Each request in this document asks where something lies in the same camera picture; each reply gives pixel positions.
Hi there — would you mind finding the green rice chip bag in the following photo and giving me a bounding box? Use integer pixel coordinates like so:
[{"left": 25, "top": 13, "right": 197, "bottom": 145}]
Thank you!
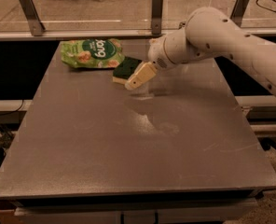
[{"left": 61, "top": 38, "right": 125, "bottom": 69}]

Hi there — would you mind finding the metal bracket post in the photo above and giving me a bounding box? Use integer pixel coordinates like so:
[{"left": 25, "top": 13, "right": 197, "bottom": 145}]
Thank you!
[
  {"left": 19, "top": 0, "right": 45, "bottom": 36},
  {"left": 230, "top": 0, "right": 250, "bottom": 27},
  {"left": 151, "top": 0, "right": 163, "bottom": 35}
]

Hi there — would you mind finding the green and yellow sponge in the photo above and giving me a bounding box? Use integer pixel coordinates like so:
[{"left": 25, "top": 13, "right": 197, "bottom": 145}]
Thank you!
[{"left": 113, "top": 57, "right": 142, "bottom": 85}]

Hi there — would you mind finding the middle metal bracket post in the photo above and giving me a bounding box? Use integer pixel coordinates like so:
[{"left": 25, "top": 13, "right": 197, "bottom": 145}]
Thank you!
[{"left": 151, "top": 0, "right": 163, "bottom": 35}]

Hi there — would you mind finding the black cable at left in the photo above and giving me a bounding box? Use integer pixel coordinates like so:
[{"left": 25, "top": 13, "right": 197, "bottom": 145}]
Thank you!
[{"left": 0, "top": 99, "right": 25, "bottom": 120}]

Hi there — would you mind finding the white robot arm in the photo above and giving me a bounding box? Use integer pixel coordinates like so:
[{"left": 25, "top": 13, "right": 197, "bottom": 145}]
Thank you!
[{"left": 125, "top": 7, "right": 276, "bottom": 97}]

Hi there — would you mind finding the left metal bracket post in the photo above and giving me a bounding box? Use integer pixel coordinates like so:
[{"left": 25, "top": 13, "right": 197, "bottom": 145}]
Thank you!
[{"left": 19, "top": 0, "right": 45, "bottom": 36}]

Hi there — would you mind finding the right metal bracket post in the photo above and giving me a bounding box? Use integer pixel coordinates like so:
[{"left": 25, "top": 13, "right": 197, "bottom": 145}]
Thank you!
[{"left": 230, "top": 0, "right": 250, "bottom": 27}]

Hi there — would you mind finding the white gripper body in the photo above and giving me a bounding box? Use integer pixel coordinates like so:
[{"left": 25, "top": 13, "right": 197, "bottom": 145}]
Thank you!
[{"left": 148, "top": 36, "right": 177, "bottom": 70}]

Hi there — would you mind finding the silver soda can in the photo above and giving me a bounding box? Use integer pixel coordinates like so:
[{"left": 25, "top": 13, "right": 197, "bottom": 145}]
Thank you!
[{"left": 179, "top": 21, "right": 186, "bottom": 29}]

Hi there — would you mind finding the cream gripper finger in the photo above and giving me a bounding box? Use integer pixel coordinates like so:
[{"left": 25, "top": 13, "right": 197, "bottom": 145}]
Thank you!
[{"left": 125, "top": 62, "right": 158, "bottom": 91}]

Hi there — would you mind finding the cardboard box under table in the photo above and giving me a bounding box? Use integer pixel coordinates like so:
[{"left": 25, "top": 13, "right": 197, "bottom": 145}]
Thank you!
[{"left": 0, "top": 201, "right": 21, "bottom": 224}]

